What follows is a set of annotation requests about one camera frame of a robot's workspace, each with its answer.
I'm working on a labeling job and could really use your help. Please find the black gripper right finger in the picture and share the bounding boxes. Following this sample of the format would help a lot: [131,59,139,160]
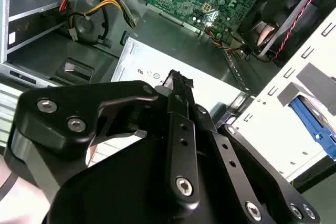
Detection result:
[183,78,321,224]

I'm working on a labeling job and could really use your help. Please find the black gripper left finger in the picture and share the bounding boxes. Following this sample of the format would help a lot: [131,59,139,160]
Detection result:
[4,69,201,206]

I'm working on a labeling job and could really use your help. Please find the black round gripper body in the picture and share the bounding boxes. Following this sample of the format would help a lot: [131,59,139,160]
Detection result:
[46,137,249,224]

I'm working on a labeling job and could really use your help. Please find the hard disk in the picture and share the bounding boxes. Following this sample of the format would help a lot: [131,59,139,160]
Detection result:
[288,95,336,161]

